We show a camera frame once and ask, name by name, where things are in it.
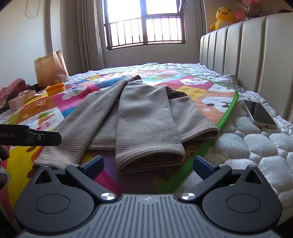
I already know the beige striped knit garment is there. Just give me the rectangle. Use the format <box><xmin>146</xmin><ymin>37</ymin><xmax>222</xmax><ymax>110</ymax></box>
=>
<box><xmin>34</xmin><ymin>76</ymin><xmax>220</xmax><ymax>173</ymax></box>

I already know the pink red clothes pile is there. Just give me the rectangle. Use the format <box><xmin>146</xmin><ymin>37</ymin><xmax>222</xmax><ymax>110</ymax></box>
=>
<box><xmin>1</xmin><ymin>78</ymin><xmax>29</xmax><ymax>108</ymax></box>

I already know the pink tissue box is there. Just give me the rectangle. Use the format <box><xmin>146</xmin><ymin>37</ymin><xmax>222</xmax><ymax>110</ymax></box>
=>
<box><xmin>8</xmin><ymin>90</ymin><xmax>42</xmax><ymax>111</ymax></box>

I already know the yellow orange box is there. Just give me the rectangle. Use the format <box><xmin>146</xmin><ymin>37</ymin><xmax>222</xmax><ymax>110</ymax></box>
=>
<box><xmin>46</xmin><ymin>82</ymin><xmax>66</xmax><ymax>96</ymax></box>

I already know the brown paper bag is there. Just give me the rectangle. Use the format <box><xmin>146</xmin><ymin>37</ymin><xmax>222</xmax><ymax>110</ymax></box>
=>
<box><xmin>34</xmin><ymin>50</ymin><xmax>69</xmax><ymax>88</ymax></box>

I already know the white smartphone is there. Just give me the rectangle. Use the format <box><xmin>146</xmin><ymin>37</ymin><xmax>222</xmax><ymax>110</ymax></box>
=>
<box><xmin>243</xmin><ymin>100</ymin><xmax>277</xmax><ymax>129</ymax></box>

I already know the beige curtain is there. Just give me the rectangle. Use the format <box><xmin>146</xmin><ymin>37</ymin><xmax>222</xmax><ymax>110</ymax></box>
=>
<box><xmin>60</xmin><ymin>1</ymin><xmax>104</xmax><ymax>75</ymax></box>

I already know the beige padded headboard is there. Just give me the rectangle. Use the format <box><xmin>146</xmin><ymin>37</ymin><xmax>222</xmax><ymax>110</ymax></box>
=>
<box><xmin>199</xmin><ymin>12</ymin><xmax>293</xmax><ymax>122</ymax></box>

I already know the yellow duck plush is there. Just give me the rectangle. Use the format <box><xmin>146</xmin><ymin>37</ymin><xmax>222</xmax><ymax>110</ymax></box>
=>
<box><xmin>210</xmin><ymin>6</ymin><xmax>236</xmax><ymax>31</ymax></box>

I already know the potted pink flower plant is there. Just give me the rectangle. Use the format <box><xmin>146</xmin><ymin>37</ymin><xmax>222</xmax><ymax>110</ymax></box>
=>
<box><xmin>234</xmin><ymin>0</ymin><xmax>268</xmax><ymax>19</ymax></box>

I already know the window with dark frame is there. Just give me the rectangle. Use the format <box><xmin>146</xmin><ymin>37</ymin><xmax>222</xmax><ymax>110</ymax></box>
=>
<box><xmin>102</xmin><ymin>0</ymin><xmax>186</xmax><ymax>51</ymax></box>

